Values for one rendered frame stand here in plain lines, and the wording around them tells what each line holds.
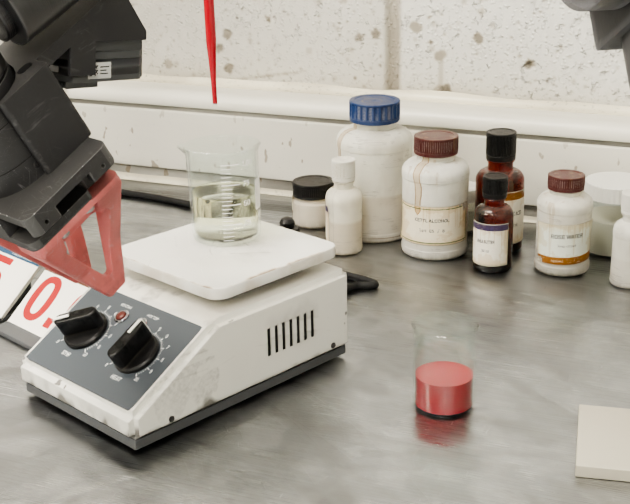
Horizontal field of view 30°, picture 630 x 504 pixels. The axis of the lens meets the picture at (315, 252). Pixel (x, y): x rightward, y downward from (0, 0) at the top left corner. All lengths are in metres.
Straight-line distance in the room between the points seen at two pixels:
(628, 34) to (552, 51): 0.79
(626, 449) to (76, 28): 0.41
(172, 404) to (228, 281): 0.09
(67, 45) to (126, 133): 0.65
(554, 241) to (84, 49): 0.49
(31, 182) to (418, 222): 0.47
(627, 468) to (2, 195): 0.39
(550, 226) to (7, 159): 0.52
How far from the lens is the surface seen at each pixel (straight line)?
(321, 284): 0.82
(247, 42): 1.27
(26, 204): 0.65
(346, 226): 1.05
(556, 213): 1.01
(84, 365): 0.79
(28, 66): 0.66
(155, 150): 1.30
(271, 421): 0.78
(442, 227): 1.04
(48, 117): 0.65
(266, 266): 0.80
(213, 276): 0.78
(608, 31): 0.37
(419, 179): 1.03
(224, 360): 0.77
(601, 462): 0.73
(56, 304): 0.93
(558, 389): 0.83
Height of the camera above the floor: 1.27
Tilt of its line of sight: 20 degrees down
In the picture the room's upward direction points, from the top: 1 degrees counter-clockwise
